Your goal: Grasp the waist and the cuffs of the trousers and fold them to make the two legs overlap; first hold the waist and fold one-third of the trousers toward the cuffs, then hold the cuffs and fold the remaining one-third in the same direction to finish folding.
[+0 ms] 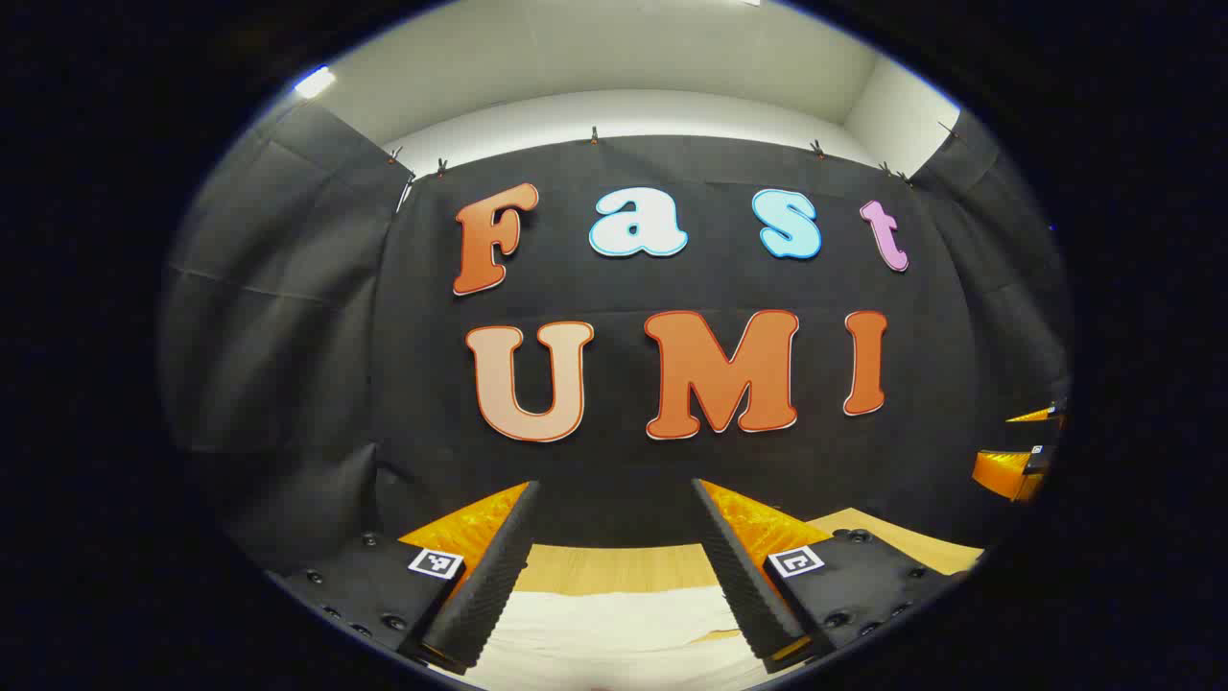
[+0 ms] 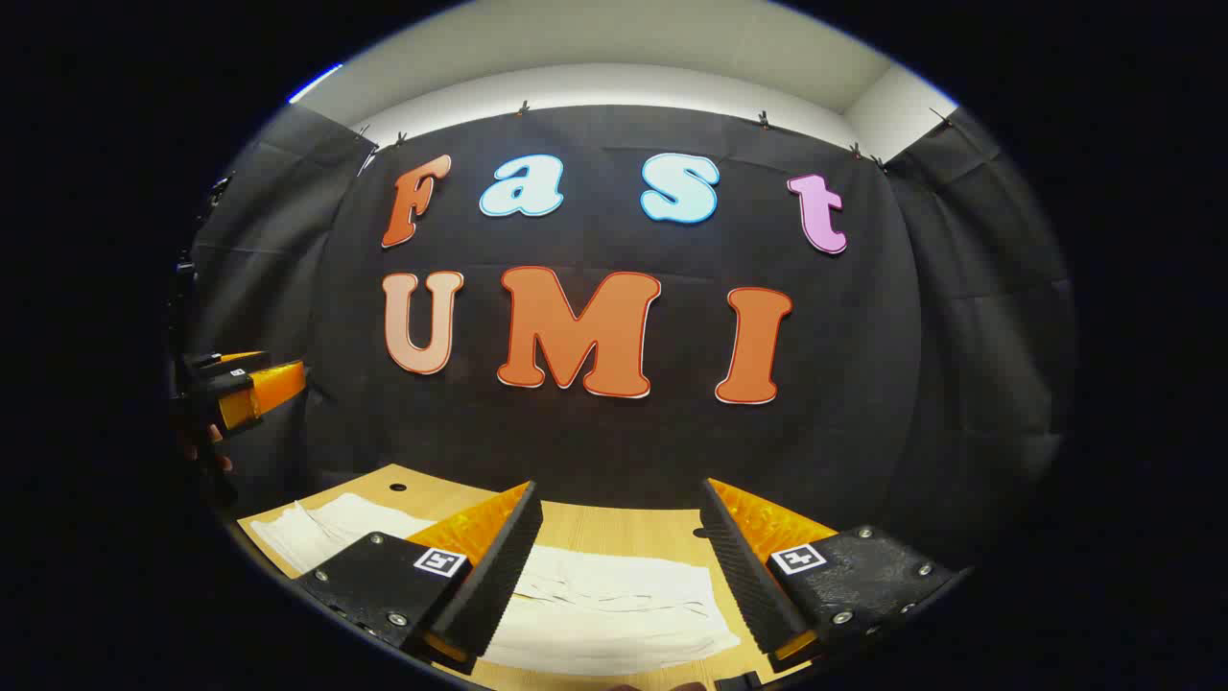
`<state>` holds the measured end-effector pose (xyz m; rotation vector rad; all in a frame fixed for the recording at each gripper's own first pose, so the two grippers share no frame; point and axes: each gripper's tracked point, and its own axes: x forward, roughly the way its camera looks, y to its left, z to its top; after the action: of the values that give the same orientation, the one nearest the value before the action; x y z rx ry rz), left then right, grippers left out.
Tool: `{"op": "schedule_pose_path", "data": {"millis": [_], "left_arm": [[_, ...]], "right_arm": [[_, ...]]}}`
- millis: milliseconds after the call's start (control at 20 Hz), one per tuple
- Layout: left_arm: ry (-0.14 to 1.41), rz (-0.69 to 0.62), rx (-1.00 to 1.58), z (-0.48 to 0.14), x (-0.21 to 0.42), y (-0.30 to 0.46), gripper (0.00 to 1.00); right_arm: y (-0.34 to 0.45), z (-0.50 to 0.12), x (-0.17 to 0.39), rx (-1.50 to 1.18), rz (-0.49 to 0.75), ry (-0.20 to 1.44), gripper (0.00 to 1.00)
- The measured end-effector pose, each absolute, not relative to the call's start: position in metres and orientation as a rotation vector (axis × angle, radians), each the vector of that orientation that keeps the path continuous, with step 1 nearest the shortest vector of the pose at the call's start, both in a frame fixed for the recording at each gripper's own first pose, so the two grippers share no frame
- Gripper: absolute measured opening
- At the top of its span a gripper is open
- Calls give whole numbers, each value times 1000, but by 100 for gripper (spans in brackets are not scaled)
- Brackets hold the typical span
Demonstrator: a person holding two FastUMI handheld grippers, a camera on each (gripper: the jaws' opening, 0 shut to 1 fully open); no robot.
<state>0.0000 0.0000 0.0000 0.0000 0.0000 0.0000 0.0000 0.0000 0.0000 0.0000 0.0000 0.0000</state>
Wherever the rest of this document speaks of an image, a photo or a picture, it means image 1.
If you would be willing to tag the ceiling light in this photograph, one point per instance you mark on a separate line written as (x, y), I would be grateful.
(314, 82)

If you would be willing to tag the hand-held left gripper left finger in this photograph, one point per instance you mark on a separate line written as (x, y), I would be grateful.
(489, 576)

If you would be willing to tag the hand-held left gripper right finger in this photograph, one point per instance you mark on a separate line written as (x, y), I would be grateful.
(739, 576)

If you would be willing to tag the white jeans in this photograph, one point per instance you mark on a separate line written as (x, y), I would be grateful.
(614, 638)

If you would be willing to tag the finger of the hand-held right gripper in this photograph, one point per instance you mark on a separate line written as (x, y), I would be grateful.
(1034, 416)
(1003, 472)

